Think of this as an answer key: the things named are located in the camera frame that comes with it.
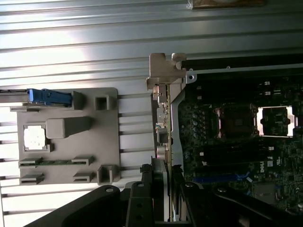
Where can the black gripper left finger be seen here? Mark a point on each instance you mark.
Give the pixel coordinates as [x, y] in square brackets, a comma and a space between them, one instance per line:
[139, 205]

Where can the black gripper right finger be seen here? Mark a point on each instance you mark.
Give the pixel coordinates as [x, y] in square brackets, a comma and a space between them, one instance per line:
[196, 208]

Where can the blue expansion slot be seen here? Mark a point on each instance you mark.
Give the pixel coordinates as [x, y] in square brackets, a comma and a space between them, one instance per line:
[213, 179]

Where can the RAM slot with white clips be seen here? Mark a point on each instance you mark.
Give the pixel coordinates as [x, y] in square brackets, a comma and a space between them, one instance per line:
[236, 163]
[236, 152]
[236, 95]
[236, 85]

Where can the silver chipset heat sink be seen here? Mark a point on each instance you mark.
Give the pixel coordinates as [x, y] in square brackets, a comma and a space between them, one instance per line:
[266, 192]

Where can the grey parts rack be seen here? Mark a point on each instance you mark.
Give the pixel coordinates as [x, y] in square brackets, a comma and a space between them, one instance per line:
[71, 146]

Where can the green motherboard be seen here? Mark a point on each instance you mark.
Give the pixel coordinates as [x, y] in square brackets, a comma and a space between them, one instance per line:
[279, 170]

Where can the open PC case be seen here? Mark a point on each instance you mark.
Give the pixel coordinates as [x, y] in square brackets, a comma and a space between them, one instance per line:
[176, 118]

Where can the CPU socket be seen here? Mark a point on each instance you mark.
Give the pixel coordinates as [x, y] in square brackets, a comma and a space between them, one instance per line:
[236, 121]

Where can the silver CPU chip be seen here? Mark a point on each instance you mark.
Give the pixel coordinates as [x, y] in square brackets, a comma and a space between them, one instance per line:
[34, 138]

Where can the metal socket cover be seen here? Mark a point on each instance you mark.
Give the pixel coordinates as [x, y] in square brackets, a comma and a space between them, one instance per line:
[275, 108]

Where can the hard disk in blue caddy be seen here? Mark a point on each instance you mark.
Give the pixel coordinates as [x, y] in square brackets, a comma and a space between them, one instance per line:
[47, 95]

